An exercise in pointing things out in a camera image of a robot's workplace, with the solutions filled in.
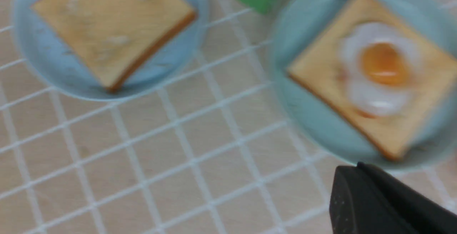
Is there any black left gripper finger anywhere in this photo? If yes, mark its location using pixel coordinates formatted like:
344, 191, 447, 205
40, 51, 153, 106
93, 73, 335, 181
329, 162, 457, 234

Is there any toast slice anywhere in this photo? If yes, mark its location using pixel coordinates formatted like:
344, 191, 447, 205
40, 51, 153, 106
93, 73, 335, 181
287, 0, 456, 160
32, 0, 197, 93

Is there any fried egg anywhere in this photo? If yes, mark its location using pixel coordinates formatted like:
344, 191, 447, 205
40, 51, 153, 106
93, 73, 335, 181
339, 22, 422, 118

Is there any teal green plate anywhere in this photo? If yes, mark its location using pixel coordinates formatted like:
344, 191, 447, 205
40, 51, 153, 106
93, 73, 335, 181
268, 0, 456, 171

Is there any light blue plate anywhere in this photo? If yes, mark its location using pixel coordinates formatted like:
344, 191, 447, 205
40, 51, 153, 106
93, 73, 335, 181
11, 0, 209, 101

